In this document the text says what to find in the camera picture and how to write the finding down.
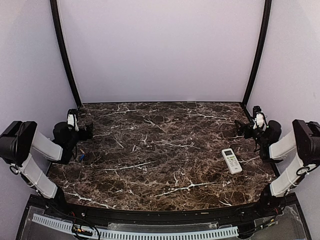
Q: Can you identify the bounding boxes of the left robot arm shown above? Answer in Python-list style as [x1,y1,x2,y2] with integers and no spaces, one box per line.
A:
[0,121,94,218]

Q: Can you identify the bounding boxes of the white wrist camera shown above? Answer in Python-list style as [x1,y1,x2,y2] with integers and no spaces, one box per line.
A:
[253,105,266,130]
[67,108,79,132]

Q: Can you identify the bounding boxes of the black frame post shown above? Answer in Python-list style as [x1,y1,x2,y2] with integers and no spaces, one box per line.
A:
[49,0,82,108]
[241,0,272,108]

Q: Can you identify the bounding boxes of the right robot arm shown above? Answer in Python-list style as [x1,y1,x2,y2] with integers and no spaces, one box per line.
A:
[234,119,320,217]

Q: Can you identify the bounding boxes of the black front rail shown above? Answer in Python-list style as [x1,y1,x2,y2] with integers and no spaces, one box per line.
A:
[23,193,298,226]

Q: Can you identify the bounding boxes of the white remote control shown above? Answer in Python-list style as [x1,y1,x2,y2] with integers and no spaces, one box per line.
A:
[221,148,243,175]

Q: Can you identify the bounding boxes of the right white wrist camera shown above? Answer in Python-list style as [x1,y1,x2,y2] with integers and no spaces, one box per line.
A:
[253,105,266,130]

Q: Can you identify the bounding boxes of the left black frame post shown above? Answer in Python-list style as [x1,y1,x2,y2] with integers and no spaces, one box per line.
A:
[49,0,82,108]

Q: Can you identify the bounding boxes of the white slotted cable duct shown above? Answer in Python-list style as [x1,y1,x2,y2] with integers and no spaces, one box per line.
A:
[31,214,239,240]

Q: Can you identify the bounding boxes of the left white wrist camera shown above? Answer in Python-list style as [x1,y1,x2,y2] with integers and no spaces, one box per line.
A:
[67,108,79,132]

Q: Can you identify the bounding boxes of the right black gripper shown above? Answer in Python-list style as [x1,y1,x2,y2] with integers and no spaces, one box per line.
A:
[234,119,268,146]

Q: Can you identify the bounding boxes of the right black frame post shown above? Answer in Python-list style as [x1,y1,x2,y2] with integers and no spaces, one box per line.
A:
[241,0,272,108]

